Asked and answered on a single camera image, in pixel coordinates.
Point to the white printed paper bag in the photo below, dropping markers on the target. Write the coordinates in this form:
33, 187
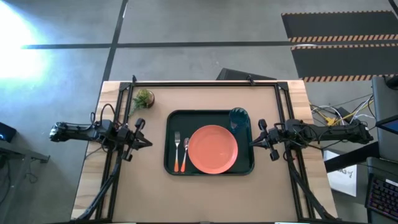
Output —
342, 177

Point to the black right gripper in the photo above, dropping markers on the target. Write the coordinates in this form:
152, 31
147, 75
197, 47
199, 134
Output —
276, 137

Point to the dark green plastic tray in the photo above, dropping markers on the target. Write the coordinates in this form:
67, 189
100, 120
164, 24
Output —
183, 123

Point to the black frame clamp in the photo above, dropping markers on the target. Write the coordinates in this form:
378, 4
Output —
134, 79
251, 80

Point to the backlit black keyboard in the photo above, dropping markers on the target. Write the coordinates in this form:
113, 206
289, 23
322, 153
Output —
384, 197

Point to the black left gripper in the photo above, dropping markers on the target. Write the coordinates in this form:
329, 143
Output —
126, 138

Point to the black aluminium table frame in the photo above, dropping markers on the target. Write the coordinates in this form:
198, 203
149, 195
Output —
202, 84

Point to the orange plastic plate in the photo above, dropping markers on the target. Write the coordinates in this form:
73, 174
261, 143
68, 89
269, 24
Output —
213, 149

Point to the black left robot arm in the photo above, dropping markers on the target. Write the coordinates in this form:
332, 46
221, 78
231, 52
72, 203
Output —
77, 132

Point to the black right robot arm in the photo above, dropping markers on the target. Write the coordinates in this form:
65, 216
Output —
335, 132

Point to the black flat panel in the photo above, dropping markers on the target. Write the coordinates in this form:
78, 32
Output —
239, 75

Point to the black mat with hazard stripes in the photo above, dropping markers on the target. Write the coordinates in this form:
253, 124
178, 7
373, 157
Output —
339, 25
342, 62

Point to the small black device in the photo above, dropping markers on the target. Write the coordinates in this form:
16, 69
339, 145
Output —
6, 132

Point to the grey computer case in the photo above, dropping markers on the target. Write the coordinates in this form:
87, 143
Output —
384, 99

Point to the blue lit screen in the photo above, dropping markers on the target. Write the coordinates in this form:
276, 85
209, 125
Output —
390, 125

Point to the small potted green plant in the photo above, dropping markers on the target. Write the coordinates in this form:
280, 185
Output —
143, 99

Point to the black diagonal bar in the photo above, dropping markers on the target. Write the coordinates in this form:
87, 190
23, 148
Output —
351, 157

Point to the grey side desk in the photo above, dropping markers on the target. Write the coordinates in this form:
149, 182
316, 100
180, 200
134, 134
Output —
18, 152

